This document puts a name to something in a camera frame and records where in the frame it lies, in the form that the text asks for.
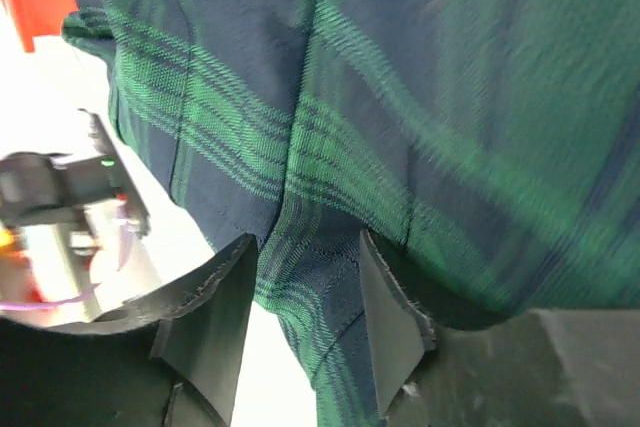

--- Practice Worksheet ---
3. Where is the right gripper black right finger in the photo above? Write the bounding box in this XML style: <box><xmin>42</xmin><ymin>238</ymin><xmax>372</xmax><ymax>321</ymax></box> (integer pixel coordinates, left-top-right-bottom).
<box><xmin>360</xmin><ymin>231</ymin><xmax>639</xmax><ymax>426</ymax></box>

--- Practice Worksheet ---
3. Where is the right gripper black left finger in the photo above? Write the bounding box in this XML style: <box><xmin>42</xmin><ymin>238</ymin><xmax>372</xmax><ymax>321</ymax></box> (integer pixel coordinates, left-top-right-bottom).
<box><xmin>1</xmin><ymin>235</ymin><xmax>257</xmax><ymax>426</ymax></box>

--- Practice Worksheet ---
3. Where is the green plaid skirt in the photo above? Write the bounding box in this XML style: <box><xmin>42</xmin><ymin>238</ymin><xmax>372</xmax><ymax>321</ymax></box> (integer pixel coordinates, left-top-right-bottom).
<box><xmin>63</xmin><ymin>0</ymin><xmax>639</xmax><ymax>426</ymax></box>

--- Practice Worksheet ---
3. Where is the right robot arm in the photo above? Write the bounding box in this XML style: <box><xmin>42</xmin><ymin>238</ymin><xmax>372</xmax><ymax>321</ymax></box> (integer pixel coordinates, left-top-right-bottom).
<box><xmin>1</xmin><ymin>112</ymin><xmax>639</xmax><ymax>426</ymax></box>

